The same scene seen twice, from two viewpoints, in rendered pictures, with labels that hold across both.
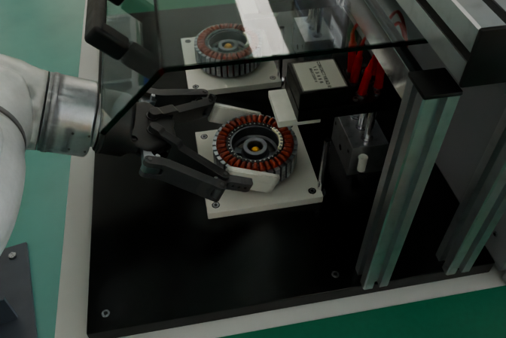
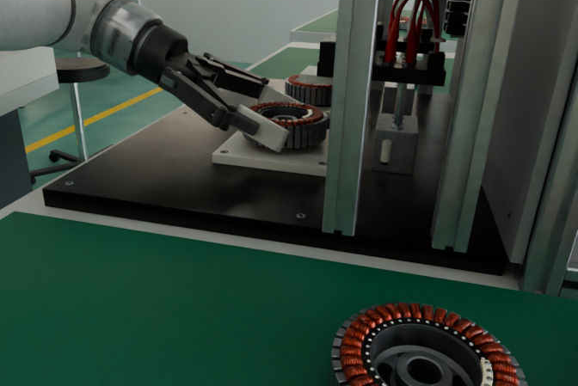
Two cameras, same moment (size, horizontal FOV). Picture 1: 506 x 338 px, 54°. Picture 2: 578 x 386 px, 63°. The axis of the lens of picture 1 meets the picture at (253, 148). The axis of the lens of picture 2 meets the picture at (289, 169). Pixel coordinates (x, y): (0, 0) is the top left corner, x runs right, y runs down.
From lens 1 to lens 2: 0.39 m
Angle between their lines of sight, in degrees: 30
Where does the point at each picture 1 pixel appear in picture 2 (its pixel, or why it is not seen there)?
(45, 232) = not seen: hidden behind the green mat
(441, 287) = (427, 270)
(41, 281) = not seen: hidden behind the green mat
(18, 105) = not seen: outside the picture
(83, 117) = (131, 24)
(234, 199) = (243, 152)
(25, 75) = not seen: outside the picture
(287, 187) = (300, 156)
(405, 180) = (345, 23)
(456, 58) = not seen: outside the picture
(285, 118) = (306, 73)
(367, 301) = (326, 254)
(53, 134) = (104, 31)
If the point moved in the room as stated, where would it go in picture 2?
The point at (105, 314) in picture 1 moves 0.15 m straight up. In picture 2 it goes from (69, 183) to (46, 43)
